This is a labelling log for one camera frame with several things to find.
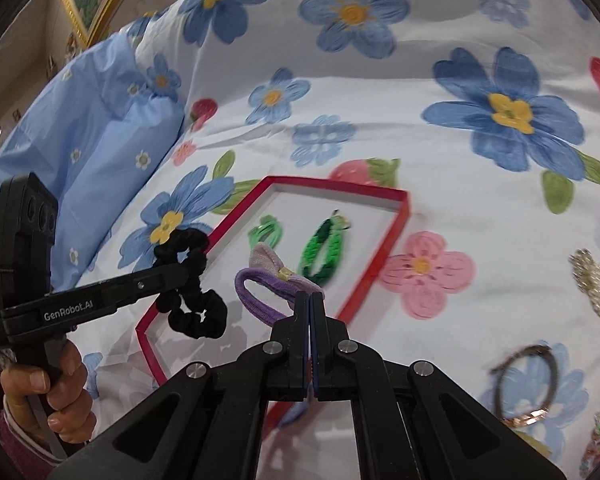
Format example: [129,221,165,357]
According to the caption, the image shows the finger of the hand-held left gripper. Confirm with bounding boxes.
[97,255,206,311]

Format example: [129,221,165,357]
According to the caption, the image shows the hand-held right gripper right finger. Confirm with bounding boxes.
[311,291,568,480]

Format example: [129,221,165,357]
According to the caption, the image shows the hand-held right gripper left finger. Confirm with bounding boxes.
[47,291,313,480]

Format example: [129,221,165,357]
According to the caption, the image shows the purple hair tie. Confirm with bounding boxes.
[234,242,326,323]

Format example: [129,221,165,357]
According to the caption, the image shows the black scrunchie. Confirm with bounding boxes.
[152,227,228,340]

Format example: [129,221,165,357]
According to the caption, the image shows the red shallow box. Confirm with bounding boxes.
[135,175,412,428]

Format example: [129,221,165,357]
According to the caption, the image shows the rose gold wristwatch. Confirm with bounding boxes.
[489,344,560,428]

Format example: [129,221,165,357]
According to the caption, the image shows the colourful bead bracelet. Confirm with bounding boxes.
[580,407,600,471]

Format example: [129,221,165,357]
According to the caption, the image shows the person's left hand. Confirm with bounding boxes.
[0,342,97,445]

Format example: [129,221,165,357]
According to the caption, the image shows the light blue pillow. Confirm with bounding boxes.
[0,35,186,291]

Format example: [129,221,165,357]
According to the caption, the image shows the pearl hair clip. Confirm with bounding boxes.
[569,249,600,322]

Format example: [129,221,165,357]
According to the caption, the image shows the floral bedsheet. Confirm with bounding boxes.
[65,0,600,480]

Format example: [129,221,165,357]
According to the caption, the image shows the green braided bracelet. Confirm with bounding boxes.
[297,212,353,283]

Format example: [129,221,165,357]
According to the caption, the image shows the light green hair tie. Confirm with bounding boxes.
[247,215,284,250]

